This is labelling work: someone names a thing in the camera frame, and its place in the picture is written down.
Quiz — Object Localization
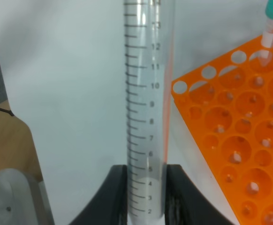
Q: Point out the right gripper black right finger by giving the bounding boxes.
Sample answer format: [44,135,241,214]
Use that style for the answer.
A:
[165,165,232,225]

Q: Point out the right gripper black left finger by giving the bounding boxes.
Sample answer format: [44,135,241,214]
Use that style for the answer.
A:
[71,165,128,225]

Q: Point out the test tube green cap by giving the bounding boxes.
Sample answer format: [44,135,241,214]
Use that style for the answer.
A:
[123,0,175,225]

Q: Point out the orange plastic test tube rack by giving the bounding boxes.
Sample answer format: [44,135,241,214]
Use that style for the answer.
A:
[172,37,273,225]

